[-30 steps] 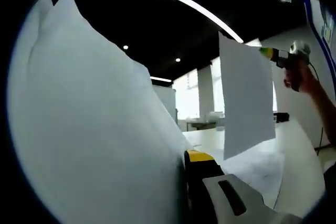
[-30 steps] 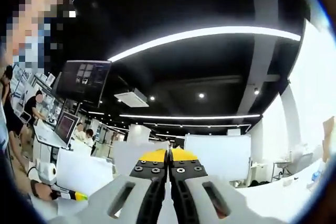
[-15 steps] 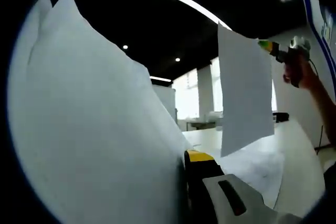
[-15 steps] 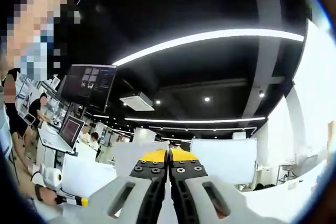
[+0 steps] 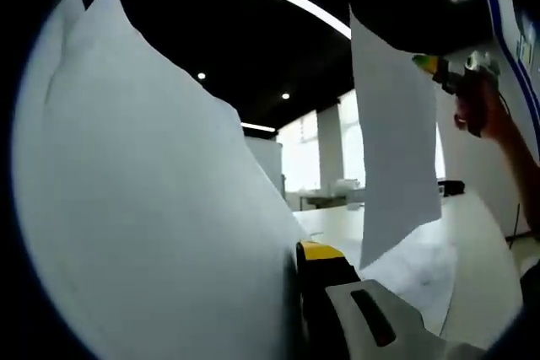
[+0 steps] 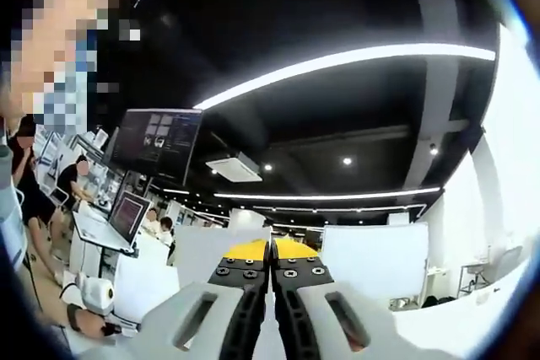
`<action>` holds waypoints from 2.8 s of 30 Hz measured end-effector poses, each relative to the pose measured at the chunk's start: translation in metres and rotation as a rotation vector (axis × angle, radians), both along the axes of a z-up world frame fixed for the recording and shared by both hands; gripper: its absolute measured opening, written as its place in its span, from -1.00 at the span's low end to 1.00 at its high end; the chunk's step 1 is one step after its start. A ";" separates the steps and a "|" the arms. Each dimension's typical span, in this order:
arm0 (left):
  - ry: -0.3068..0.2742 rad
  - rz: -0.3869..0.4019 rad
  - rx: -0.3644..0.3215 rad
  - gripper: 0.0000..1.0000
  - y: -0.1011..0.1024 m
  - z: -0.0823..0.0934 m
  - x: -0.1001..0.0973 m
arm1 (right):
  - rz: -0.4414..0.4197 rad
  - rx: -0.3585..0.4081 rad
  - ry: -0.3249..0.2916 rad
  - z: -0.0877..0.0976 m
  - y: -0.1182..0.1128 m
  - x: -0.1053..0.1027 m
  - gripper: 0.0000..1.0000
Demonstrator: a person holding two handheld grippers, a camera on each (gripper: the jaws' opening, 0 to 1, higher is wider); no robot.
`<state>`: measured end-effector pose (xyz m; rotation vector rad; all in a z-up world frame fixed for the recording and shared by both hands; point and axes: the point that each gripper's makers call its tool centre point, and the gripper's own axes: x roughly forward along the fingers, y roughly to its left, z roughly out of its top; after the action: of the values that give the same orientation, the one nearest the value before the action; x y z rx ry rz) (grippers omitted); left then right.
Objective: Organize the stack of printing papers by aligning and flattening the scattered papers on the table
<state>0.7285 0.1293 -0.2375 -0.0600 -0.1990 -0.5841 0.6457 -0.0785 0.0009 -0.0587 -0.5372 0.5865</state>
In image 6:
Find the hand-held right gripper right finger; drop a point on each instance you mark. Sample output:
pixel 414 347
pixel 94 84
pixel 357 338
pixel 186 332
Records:
pixel 329 322

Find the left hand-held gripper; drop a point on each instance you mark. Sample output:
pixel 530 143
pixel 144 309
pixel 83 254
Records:
pixel 95 292

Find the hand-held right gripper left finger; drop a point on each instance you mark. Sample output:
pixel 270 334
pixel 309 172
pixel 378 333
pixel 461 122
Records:
pixel 202 322

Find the person's left hand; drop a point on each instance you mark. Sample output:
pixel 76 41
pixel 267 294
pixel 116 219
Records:
pixel 99 325

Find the black wristband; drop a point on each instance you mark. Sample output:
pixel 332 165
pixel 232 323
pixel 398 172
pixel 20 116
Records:
pixel 75 317

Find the whiteboard on stand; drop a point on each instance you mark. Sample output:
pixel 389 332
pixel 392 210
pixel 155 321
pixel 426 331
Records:
pixel 375 263

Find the open laptop on stand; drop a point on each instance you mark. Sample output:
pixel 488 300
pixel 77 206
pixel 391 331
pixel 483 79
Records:
pixel 122 218

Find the white square pillar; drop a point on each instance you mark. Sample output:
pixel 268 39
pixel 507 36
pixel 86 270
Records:
pixel 246 218

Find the grey white worn device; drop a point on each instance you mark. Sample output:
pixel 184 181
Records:
pixel 10 216

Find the straight ceiling light strip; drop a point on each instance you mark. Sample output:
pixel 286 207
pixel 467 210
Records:
pixel 329 195

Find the white table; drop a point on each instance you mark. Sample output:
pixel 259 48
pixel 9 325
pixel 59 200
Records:
pixel 455 318

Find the ceiling air conditioner vent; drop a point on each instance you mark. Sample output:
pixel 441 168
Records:
pixel 234 167

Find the hanging black monitor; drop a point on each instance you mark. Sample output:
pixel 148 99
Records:
pixel 156 145

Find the white utility sink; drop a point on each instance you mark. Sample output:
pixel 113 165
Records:
pixel 485 275

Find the long curved ceiling light strip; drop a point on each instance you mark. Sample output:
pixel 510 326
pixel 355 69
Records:
pixel 337 60

